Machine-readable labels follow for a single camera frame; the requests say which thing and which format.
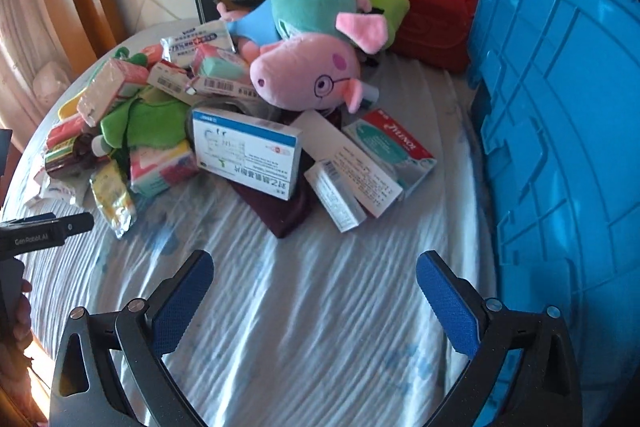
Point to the green yellow plush toy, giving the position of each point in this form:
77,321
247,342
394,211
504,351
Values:
145,122

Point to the red pink tissue pack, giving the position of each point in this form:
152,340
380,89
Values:
70,132

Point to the white box with barcode strip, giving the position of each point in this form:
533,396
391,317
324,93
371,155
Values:
225,87

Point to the light green frog plush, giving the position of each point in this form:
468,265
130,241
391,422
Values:
385,2

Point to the pink pig plush teal dress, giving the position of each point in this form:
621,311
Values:
300,67

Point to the maroon cloth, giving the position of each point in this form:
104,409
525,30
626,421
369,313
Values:
285,217

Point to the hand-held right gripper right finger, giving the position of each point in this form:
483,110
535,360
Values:
445,302

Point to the yellow foil packet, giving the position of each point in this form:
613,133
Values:
112,197

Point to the teal white medicine box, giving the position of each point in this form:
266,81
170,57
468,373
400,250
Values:
395,142

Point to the blue plastic storage crate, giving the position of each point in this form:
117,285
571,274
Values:
560,132

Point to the blue white medicine box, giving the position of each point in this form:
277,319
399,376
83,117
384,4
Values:
240,152

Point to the long white medicine box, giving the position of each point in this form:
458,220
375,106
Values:
350,167

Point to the pink white tissue pack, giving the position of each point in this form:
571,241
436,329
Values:
165,169

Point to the pink teal tissue pack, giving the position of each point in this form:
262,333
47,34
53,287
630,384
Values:
220,62

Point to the flat white packet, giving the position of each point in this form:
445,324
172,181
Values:
55,192

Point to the small white grey medicine box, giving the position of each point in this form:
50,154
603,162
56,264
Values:
335,197

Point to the cream tissue pack pink side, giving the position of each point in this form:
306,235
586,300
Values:
107,89

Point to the clear plastic bag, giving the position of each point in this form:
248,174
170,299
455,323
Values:
50,82

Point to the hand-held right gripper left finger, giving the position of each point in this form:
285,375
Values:
180,302

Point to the brown medicine bottle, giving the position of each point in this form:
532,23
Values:
70,159

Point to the white red medicine box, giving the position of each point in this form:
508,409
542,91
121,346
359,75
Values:
170,79

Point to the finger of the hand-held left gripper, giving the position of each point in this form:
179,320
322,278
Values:
77,224

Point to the white packet with blue print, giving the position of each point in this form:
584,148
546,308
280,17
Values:
195,44

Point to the person's left hand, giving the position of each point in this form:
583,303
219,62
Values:
22,322

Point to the pale curtain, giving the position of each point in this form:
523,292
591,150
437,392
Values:
30,47

